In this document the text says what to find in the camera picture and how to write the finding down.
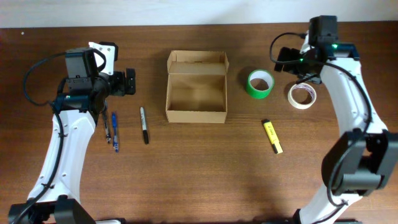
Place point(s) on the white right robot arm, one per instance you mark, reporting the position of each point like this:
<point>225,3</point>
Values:
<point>364,157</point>

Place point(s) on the yellow highlighter marker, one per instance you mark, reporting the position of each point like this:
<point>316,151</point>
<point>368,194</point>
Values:
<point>271,133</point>

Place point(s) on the green tape roll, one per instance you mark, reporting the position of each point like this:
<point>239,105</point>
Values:
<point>259,84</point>

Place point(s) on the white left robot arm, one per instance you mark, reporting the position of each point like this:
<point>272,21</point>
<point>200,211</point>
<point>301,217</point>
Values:
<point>80,100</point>

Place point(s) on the blue ballpoint pen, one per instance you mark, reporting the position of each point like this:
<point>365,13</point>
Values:
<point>115,130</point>

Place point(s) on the black ballpoint pen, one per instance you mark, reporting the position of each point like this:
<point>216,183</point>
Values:
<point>106,125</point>

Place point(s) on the beige masking tape roll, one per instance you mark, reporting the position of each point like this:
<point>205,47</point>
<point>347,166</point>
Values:
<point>302,96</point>

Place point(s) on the black permanent marker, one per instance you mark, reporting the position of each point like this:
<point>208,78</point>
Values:
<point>144,126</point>

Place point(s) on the brown cardboard box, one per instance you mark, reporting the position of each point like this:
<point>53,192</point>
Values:
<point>197,87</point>

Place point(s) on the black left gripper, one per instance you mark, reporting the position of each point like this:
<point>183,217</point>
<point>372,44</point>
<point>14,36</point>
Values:
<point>130,81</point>

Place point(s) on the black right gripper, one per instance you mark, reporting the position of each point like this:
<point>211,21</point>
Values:
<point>283,60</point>

